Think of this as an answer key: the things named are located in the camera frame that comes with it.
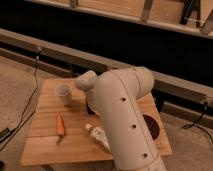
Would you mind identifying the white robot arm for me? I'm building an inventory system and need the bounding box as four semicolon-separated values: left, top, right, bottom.
75;67;167;171

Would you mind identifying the black sponge block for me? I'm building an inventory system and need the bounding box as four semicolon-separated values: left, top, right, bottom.
86;101;96;115

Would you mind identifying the white paper cup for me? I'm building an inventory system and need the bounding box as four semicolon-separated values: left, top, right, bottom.
55;84;72;106

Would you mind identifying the white plastic bottle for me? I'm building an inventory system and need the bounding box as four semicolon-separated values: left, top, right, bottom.
85;123;110;151

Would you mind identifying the orange carrot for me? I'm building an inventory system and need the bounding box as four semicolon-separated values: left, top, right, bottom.
57;113;65;136

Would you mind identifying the dark red round plate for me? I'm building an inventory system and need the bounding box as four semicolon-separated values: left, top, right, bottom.
143;115;160;140

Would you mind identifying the grey metal rail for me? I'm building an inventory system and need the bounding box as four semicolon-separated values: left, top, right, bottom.
0;28;213;129

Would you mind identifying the black cable right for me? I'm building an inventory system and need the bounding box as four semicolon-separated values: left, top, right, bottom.
182;100;213;141

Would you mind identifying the black cable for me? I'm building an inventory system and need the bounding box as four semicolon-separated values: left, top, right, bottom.
0;49;42;152
182;100;213;141

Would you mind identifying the black cable left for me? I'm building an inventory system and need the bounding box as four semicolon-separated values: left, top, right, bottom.
0;49;42;152

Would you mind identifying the wooden shelf frame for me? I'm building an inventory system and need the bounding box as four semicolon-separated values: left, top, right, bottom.
28;0;213;39

